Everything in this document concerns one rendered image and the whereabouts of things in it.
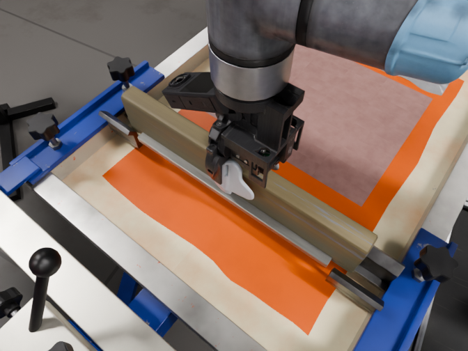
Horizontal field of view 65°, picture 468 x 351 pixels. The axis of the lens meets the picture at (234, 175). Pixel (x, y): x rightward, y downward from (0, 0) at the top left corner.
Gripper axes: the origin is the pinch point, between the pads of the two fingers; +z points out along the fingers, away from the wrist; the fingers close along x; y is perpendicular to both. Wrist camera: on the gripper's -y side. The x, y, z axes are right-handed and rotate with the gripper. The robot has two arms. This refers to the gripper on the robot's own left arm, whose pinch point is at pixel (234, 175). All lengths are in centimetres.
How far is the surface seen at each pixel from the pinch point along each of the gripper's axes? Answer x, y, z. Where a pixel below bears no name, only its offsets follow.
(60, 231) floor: -18, -82, 104
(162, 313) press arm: -19.6, 1.8, 12.0
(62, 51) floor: 57, -176, 103
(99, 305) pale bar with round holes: -23.9, -1.4, -0.2
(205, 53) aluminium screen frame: 23.3, -25.6, 6.8
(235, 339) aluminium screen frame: -16.5, 13.0, 5.0
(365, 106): 32.0, 7.2, 8.5
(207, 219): -4.9, -1.6, 8.5
